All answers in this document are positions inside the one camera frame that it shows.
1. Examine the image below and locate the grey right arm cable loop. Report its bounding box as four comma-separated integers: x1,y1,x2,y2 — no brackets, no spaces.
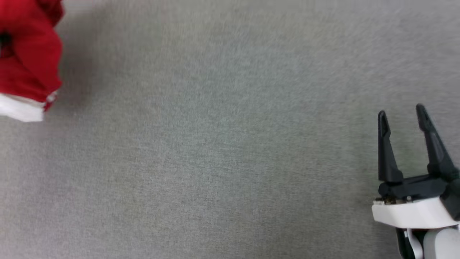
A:
404,230,424,259

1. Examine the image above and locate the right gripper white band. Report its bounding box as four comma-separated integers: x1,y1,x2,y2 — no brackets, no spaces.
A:
372,103,460,230

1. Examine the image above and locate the red garment with white sleeves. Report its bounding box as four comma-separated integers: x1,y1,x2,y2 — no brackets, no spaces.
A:
0,0,65,123

